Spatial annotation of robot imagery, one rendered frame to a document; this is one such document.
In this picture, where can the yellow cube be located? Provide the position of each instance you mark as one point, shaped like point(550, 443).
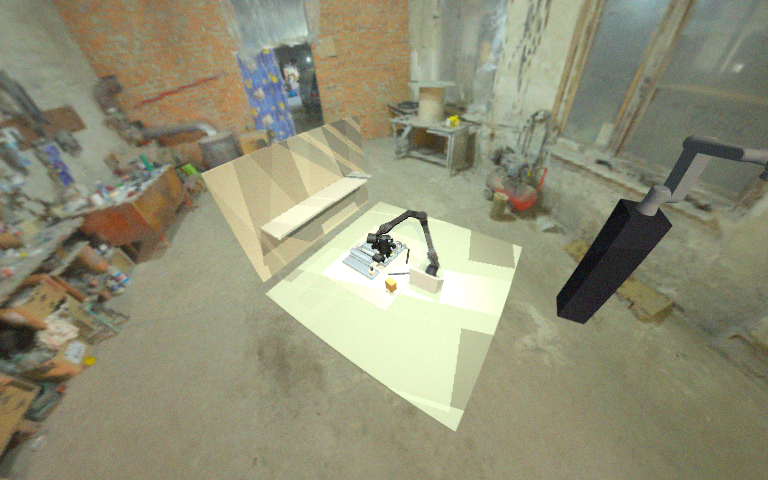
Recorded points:
point(391, 285)

